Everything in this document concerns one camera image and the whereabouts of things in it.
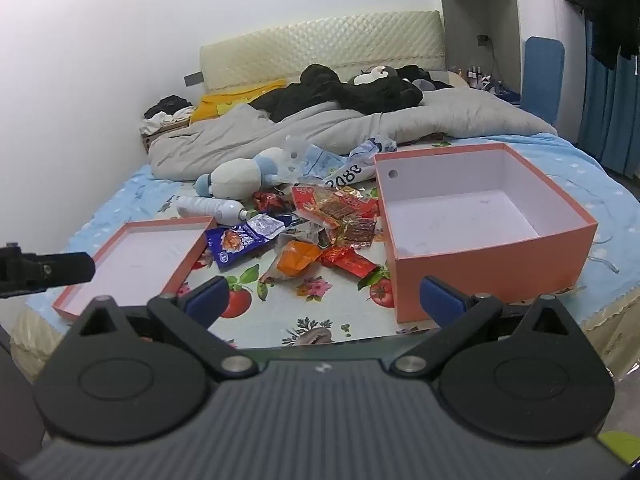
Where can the grey wall plate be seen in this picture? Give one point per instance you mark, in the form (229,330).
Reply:
(192,79)

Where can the pile of black white clothes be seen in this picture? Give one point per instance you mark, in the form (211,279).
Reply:
(167,107)

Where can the yellow-green object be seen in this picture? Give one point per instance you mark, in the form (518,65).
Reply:
(620,447)

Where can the cream quilted headboard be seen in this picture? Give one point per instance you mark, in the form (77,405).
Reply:
(325,40)

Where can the fruit and flower printed cloth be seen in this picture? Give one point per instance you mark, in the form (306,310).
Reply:
(280,310)

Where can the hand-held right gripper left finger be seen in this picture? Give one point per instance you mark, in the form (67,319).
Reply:
(207,296)

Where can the white cabinet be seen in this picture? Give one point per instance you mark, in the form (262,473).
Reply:
(465,10)

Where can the white bag with dark print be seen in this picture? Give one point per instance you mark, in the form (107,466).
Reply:
(350,175)

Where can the small white blue snack packet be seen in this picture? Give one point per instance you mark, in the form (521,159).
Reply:
(265,225)

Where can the dark folded clothes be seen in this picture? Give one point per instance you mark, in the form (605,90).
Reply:
(425,80)

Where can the black wall socket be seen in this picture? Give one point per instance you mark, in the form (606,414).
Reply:
(483,40)

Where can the white spray bottle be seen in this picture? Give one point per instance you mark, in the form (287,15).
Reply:
(205,207)

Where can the brown cardboard box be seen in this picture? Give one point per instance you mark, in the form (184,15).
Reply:
(150,141)

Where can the white and blue plush toy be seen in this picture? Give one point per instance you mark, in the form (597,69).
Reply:
(240,175)

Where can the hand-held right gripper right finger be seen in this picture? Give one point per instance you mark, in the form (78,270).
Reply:
(440,301)

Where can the dark blue cloth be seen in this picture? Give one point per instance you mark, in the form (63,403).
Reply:
(506,92)

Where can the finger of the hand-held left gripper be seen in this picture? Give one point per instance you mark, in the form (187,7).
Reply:
(67,270)

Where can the orange snack packet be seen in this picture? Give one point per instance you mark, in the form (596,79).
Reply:
(295,260)

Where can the clear plastic bag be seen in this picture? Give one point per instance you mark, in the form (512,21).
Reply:
(305,160)

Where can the blue chair back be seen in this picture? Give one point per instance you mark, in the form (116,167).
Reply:
(542,80)

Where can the row of small bottles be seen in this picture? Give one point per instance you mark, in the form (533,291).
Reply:
(475,77)

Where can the dark red candy packet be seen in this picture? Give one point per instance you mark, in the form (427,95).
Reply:
(267,201)

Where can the pink box lid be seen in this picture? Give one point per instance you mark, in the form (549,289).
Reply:
(135,260)

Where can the yellow cloth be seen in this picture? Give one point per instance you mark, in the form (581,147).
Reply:
(220,102)

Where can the grey duvet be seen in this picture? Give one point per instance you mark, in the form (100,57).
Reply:
(350,130)

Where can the blue curtain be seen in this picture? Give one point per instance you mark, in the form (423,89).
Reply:
(610,110)

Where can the pink cardboard box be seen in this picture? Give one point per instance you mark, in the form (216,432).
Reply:
(475,280)

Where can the blue and white plastic bag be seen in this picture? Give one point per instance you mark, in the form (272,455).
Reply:
(375,147)

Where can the beige bed skirt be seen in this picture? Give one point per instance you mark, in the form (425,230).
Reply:
(615,310)

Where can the hanging dark clothes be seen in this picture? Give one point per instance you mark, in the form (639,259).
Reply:
(605,10)

